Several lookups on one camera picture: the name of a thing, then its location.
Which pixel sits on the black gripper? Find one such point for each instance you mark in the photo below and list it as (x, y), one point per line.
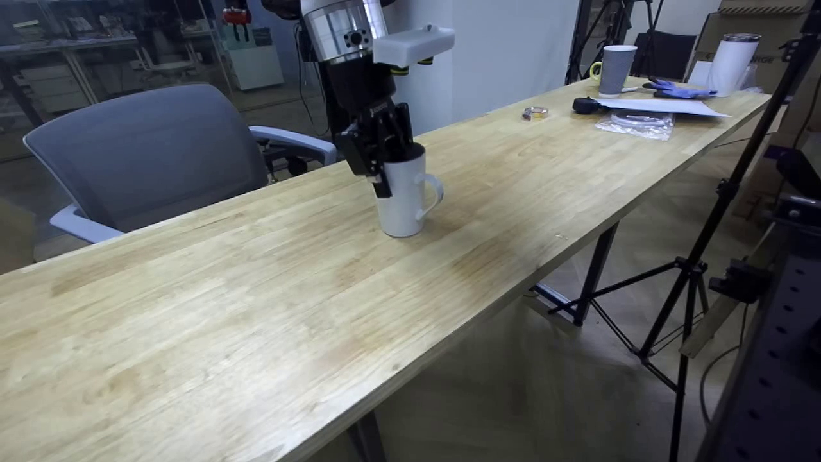
(360, 93)

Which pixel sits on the white ceramic mug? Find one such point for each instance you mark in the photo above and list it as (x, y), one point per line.
(407, 205)

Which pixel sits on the white background cabinet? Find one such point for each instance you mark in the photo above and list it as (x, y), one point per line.
(251, 68)

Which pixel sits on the small metallic item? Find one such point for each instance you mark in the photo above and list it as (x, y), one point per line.
(535, 113)

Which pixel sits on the small red background object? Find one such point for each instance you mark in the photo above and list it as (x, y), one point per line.
(233, 15)

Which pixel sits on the small black object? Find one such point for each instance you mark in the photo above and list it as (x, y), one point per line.
(582, 105)

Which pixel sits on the black background stand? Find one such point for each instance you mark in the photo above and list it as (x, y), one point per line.
(586, 34)

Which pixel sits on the grey mesh office chair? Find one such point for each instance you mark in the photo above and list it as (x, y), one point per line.
(144, 155)

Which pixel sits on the black table leg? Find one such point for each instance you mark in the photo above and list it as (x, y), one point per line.
(367, 437)
(593, 272)

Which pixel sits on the clear plastic bag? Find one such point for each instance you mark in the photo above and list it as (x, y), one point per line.
(636, 125)

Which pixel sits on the white paper sheet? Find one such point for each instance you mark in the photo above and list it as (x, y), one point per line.
(658, 105)

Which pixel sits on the black chair back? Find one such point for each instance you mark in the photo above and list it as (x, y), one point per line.
(663, 54)

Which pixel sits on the blue cloth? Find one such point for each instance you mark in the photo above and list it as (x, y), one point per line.
(680, 88)

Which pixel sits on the background office desk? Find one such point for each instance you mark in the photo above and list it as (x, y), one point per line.
(53, 41)

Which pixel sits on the black clamp with tan strip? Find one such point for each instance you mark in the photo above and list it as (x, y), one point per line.
(740, 281)

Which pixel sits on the tan cardboard box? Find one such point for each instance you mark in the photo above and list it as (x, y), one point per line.
(771, 23)

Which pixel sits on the black perforated breadboard table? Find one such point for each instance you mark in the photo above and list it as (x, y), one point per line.
(777, 385)

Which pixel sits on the black camera tripod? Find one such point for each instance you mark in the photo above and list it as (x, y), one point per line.
(726, 194)

